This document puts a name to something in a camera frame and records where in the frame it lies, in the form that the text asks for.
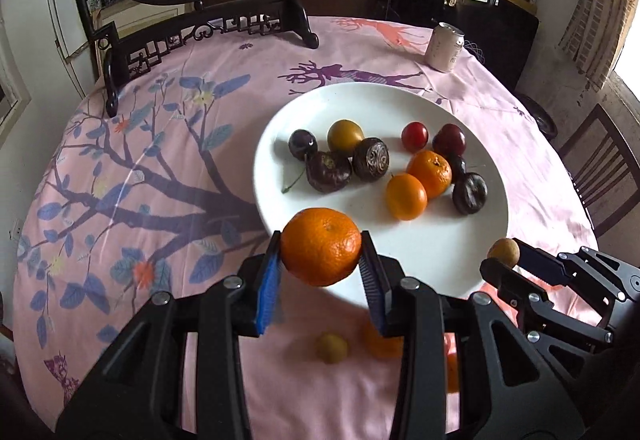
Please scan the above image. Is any pink printed tablecloth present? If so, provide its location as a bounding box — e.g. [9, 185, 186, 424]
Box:
[11, 15, 601, 436]

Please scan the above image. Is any white round plate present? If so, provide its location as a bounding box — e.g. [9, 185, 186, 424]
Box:
[252, 81, 510, 308]

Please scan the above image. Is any pale drink can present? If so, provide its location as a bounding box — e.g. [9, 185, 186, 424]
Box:
[425, 22, 466, 72]

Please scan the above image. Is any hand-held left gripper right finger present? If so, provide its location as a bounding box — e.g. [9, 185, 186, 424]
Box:
[359, 230, 586, 440]

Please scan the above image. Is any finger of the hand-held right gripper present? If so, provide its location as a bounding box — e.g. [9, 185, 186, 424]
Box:
[480, 259, 613, 351]
[517, 241, 626, 321]

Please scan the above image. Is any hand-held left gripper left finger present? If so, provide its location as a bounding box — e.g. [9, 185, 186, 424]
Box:
[57, 230, 283, 440]

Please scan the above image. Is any wooden framed panel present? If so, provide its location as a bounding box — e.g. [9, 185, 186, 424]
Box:
[92, 3, 196, 86]

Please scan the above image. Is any white door panel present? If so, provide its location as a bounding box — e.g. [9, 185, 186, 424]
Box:
[45, 0, 96, 96]

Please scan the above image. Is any dark water chestnut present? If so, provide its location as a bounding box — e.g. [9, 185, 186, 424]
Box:
[452, 172, 488, 215]
[352, 137, 390, 182]
[305, 151, 353, 193]

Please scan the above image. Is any yellow-orange round fruit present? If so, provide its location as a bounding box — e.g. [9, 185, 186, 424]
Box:
[327, 119, 364, 156]

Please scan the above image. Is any black cabinet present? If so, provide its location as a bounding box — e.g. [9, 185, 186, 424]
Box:
[387, 0, 540, 94]

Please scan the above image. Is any small tan longan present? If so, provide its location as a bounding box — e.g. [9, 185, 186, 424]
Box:
[315, 332, 349, 364]
[486, 238, 521, 269]

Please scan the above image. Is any orange tangerine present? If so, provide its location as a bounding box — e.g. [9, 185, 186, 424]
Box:
[406, 149, 453, 199]
[280, 207, 362, 287]
[361, 320, 405, 360]

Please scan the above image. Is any small smooth orange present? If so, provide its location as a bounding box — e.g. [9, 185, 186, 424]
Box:
[445, 354, 461, 393]

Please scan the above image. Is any dark round stool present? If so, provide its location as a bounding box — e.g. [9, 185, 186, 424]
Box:
[515, 93, 558, 138]

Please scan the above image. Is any bright window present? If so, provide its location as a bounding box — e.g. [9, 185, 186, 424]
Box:
[607, 0, 640, 111]

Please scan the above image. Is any dark red plum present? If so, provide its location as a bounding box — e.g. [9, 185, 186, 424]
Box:
[432, 123, 467, 156]

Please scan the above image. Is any dark slatted wooden chair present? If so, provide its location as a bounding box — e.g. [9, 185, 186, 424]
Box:
[557, 103, 640, 238]

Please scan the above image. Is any woven window blind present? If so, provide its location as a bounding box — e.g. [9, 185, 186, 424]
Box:
[557, 0, 638, 88]

